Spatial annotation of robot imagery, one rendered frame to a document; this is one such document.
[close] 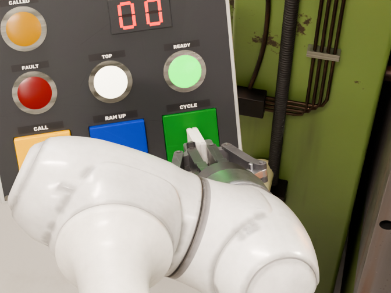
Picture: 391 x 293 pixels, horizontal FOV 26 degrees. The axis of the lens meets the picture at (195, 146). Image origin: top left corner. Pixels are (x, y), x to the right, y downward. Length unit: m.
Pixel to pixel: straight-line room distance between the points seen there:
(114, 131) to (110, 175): 0.41
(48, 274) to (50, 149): 1.52
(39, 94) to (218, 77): 0.24
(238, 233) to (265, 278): 0.05
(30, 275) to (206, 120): 1.19
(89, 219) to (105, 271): 0.05
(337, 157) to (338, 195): 0.11
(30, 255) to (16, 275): 0.07
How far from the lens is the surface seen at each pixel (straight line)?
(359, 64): 1.42
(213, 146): 1.09
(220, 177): 0.90
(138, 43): 1.12
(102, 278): 0.68
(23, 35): 1.11
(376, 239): 1.44
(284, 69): 1.42
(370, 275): 1.53
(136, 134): 1.15
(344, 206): 1.71
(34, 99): 1.13
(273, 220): 0.78
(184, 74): 1.14
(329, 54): 1.39
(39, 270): 2.27
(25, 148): 1.14
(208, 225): 0.77
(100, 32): 1.12
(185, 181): 0.78
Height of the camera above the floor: 1.88
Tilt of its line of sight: 49 degrees down
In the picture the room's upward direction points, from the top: straight up
